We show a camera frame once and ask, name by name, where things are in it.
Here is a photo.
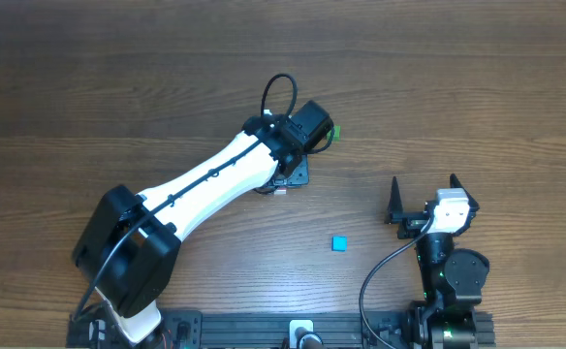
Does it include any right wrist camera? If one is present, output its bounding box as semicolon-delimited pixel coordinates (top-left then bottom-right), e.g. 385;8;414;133
426;187;472;236

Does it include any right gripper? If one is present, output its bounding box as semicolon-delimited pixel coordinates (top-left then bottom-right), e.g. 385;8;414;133
385;173;481;239

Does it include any mounting rail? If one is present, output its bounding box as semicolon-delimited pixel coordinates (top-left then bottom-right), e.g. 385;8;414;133
65;309;497;349

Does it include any black cable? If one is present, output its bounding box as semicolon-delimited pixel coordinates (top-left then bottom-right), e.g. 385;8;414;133
72;73;336;324
358;215;434;349

